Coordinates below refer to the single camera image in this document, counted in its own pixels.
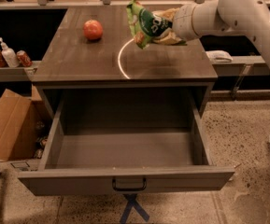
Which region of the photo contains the red can right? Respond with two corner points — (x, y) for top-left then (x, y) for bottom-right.
(17, 50), (33, 67)

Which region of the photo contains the red apple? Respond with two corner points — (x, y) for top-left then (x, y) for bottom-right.
(83, 20), (103, 41)

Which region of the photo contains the green rice chip bag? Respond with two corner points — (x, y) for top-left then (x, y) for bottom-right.
(126, 0), (174, 49)

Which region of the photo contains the white pump bottle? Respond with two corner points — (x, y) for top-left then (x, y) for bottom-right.
(0, 37), (20, 68)

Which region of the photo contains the black drawer handle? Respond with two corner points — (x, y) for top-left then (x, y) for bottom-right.
(112, 178), (147, 192)

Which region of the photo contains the grey open drawer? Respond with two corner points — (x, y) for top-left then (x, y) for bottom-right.
(19, 88), (234, 196)

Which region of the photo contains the folded white cloth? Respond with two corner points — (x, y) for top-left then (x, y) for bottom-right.
(206, 50), (233, 63)

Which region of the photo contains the grey cabinet counter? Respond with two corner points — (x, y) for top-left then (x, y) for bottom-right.
(33, 5), (217, 110)

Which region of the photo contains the brown cardboard box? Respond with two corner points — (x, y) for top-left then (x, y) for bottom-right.
(0, 87), (51, 161)

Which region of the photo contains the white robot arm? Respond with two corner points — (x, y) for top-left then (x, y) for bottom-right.
(156, 0), (270, 69)

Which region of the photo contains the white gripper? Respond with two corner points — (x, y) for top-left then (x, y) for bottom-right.
(153, 4), (199, 45)

